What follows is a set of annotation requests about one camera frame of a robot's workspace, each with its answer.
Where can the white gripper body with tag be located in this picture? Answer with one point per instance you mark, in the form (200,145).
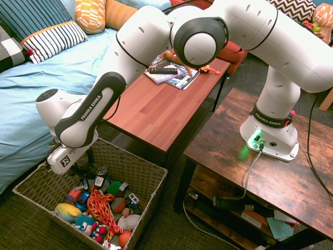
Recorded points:
(58,162)

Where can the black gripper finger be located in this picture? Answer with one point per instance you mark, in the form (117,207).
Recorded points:
(91,157)
(72,171)

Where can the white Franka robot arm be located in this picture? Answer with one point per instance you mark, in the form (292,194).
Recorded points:
(145,44)

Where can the grey wicker basket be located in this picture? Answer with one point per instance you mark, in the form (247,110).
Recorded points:
(135,172)

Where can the red toy truck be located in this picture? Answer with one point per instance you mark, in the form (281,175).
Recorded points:
(74,195)

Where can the blue black headphones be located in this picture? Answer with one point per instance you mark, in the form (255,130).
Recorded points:
(107,182)

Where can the green orange soft ball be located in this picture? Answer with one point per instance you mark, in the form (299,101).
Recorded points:
(115,188)

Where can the yellow plush toy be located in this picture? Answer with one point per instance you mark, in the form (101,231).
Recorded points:
(66,211)

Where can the orange patterned lizard plush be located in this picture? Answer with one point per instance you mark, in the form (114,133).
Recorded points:
(100,205)

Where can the grey orange soft ball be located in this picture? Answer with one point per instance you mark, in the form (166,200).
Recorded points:
(118,205)

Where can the white blue toy car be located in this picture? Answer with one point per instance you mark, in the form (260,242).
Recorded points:
(133,200)

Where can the red blue superhero plush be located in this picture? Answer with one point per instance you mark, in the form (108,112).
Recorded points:
(99,231)

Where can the grey plush toy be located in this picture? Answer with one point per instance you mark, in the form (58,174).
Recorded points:
(130,221)

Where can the bed with light blue sheet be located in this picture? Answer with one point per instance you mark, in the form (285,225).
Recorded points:
(26,86)

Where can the reddish wooden coffee table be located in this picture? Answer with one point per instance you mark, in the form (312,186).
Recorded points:
(161,109)

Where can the black remote control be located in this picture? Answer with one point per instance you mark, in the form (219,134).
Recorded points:
(163,70)

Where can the dark grey magazine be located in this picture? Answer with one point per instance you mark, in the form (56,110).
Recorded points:
(158,61)

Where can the blue magazine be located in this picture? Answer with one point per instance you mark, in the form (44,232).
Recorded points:
(183,80)

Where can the black white checked pillow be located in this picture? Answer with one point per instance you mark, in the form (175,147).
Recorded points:
(10,52)

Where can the white navy striped pillow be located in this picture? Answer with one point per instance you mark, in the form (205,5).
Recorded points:
(52,39)

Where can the brown plush toy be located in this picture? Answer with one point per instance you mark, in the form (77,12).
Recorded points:
(173,57)

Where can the yellow white patterned pillow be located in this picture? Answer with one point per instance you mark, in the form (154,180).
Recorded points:
(89,15)

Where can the mustard yellow pillow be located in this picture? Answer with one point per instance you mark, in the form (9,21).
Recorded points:
(117,14)

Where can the small orange toy figure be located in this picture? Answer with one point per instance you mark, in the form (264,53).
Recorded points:
(208,69)

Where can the black power brick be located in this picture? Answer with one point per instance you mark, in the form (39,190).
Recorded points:
(231,203)

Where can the dark blue striped pillow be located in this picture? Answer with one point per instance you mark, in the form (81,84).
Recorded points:
(28,15)

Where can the orange tufted ottoman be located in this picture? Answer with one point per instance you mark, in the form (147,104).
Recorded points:
(234,56)

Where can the rustic brown wooden table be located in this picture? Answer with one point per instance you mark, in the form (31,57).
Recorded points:
(273,177)

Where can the orange armchair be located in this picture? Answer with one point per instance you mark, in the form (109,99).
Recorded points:
(192,1)

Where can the white paper sheet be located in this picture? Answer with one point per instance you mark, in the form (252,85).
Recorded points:
(283,215)

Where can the teal paper sheet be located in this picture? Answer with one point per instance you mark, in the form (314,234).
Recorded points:
(279,227)

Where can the light wooden furniture leg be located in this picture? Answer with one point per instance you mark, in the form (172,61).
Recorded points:
(327,101)

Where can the black white chevron pillow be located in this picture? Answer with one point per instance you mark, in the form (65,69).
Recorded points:
(294,10)

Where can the bowl of fruit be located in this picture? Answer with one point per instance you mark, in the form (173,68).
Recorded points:
(314,27)

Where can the orange white patterned cushion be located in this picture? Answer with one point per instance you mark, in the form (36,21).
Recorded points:
(323,14)

